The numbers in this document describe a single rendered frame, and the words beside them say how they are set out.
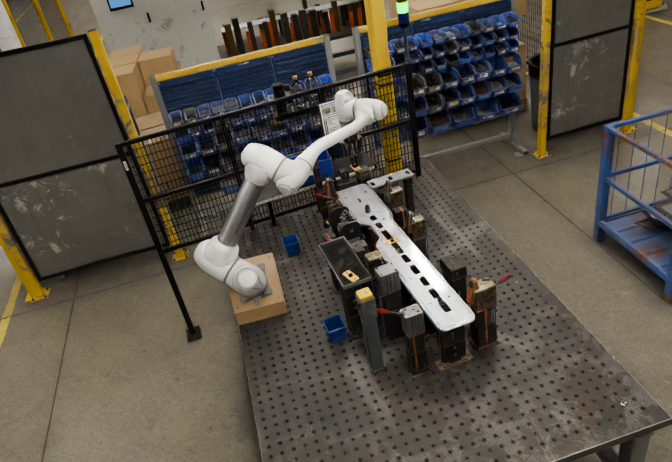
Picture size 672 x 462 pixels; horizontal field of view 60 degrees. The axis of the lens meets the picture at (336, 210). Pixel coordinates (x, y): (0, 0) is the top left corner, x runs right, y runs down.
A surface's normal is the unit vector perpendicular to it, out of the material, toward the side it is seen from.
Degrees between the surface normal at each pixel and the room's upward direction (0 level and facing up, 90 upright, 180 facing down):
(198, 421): 0
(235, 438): 0
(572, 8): 91
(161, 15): 90
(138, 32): 90
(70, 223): 91
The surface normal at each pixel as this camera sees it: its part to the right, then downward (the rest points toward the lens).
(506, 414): -0.16, -0.83
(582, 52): 0.32, 0.51
